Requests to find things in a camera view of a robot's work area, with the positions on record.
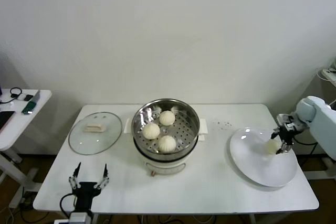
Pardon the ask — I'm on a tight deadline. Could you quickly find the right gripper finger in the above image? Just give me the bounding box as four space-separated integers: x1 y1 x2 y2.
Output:
275 141 292 156
271 126 283 140

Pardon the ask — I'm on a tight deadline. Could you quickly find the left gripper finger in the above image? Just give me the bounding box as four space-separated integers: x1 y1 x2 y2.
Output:
68 162 82 190
93 163 110 190

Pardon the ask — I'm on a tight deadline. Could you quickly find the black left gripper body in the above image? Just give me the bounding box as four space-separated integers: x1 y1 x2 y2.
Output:
73 181 102 214

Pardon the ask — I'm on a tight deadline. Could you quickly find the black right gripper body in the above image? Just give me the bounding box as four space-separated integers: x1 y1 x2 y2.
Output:
278 126 296 154

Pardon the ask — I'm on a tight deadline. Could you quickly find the white steamed baozi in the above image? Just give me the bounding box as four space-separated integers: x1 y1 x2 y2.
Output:
142 123 161 140
263 140 281 156
157 135 177 154
159 110 176 126

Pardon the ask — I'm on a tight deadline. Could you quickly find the glass lid with white handle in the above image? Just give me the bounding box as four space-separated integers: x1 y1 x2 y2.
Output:
68 111 123 156

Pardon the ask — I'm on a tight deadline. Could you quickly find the perforated steel steamer basket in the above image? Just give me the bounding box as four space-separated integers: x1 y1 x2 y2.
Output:
130 99 201 162

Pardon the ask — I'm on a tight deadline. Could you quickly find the white round plate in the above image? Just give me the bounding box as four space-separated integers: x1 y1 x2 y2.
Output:
229 127 299 188

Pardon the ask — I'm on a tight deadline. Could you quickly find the white electric cooker base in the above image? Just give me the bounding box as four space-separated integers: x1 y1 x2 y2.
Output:
123 118 209 177

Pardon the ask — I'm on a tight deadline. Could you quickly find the black floor adapter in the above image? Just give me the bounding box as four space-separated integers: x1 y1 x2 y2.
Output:
18 195 35 209

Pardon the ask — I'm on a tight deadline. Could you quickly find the white side table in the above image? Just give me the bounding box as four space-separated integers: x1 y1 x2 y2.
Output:
0 89 52 192

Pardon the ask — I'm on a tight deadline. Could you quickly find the white power strip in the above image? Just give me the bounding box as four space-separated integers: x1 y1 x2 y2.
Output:
320 68 336 80

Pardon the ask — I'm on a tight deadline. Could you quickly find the green and grey tool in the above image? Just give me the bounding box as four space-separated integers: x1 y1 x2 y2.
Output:
20 89 41 116

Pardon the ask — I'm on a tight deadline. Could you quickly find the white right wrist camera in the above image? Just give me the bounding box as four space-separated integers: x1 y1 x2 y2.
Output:
277 113 300 132

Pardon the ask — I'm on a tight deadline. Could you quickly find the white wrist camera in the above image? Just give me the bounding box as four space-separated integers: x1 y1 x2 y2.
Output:
67 212 91 224
277 113 300 132

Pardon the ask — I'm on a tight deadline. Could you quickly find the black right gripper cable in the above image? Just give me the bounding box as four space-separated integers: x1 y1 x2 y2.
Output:
293 133 318 146

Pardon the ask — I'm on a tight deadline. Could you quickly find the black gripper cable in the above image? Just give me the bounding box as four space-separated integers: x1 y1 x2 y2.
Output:
59 193 77 216
293 133 318 146

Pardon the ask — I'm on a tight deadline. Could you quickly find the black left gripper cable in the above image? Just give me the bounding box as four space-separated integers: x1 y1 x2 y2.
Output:
59 193 77 216

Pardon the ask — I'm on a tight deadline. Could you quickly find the black hanging power cable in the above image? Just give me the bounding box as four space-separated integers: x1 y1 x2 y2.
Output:
299 142 321 168

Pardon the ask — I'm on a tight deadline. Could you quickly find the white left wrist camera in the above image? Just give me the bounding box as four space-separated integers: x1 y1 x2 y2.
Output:
67 212 91 224

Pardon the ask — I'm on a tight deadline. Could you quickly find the white desk frame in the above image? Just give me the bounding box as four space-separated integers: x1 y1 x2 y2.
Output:
301 155 336 182

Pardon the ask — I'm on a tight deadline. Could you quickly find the black looped cable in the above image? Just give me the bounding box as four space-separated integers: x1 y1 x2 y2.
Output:
9 87 22 99

